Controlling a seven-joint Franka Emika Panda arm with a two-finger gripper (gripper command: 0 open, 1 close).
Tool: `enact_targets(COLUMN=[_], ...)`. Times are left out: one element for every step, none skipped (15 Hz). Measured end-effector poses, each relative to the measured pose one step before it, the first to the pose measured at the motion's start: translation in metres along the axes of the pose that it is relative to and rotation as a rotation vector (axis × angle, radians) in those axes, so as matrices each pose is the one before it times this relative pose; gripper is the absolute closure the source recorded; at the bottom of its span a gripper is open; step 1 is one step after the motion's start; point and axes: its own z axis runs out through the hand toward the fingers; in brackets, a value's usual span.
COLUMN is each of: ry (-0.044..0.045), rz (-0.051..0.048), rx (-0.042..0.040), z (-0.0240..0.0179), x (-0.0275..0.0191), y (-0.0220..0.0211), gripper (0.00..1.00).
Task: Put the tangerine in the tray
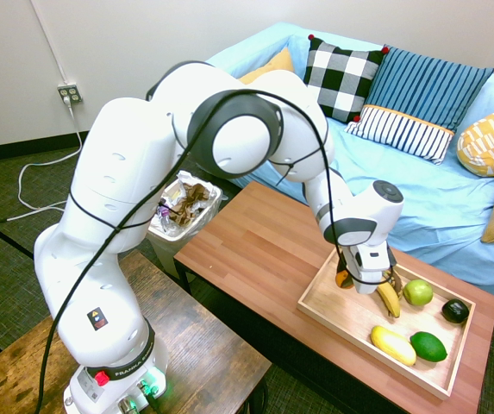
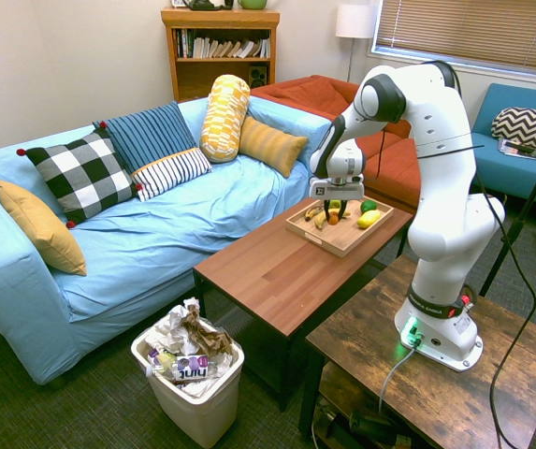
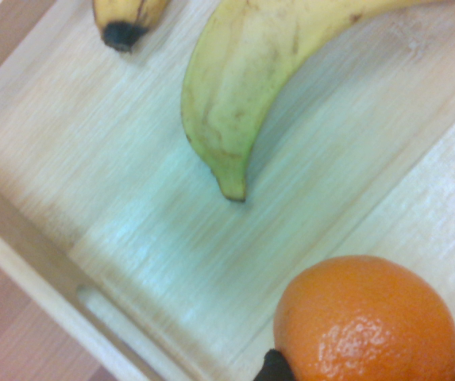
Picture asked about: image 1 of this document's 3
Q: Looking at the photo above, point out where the grey trash bin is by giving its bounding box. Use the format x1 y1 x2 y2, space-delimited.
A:
145 170 224 286

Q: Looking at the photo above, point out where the blue striped pillow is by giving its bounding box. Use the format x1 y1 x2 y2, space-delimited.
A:
361 44 494 133

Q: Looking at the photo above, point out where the green mango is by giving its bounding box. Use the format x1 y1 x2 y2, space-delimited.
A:
410 330 449 363

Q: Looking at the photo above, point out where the light blue sofa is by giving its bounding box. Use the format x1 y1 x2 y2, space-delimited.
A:
205 22 494 329

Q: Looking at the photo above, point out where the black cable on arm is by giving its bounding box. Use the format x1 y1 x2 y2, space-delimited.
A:
34 88 398 414

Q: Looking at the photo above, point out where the green apple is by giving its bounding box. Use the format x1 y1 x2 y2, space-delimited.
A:
403 279 435 308

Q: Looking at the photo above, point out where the black white checked pillow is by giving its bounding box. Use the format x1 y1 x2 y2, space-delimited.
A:
303 33 391 124

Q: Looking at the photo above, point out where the orange tangerine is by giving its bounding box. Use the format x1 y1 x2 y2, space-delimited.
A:
335 268 356 290

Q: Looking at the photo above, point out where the dark rustic wooden stand table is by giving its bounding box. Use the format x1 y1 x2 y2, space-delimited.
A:
0 249 272 414

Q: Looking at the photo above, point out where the yellow white patterned pillow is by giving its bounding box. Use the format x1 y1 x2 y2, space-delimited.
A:
456 101 494 179

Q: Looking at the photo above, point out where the black stand leg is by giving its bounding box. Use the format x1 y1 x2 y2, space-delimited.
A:
0 208 35 260

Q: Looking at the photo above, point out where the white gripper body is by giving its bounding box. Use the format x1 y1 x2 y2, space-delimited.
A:
341 242 397 296

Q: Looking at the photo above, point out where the light wooden tray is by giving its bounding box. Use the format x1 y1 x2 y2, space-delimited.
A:
297 247 477 400

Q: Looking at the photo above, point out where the wall power outlet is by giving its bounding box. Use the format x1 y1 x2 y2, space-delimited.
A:
56 81 84 105

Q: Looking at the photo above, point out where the yellow squash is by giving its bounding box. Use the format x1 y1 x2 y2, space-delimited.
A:
370 325 418 367

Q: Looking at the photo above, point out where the orange yellow pillow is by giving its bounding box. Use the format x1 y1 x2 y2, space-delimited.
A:
237 47 296 85

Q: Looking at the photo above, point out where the yellow banana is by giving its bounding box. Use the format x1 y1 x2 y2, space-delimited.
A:
375 280 403 320

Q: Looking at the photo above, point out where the crumpled paper trash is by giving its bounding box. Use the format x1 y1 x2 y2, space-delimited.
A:
156 174 216 229

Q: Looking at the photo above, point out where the black avocado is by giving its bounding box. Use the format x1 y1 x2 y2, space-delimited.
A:
441 298 471 325

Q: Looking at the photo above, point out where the white wall cable conduit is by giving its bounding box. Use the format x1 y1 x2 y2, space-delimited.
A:
29 0 69 85

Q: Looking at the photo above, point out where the bin with clear plastic bag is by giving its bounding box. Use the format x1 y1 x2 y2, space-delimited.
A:
146 169 224 242

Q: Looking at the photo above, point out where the red-brown wooden coffee table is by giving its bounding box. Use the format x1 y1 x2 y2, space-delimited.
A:
172 180 494 414

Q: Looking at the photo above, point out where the white navy striped lumbar pillow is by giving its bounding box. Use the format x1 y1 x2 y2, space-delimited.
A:
344 104 456 166

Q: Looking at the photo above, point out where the white power cable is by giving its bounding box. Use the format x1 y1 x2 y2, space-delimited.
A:
6 95 84 223

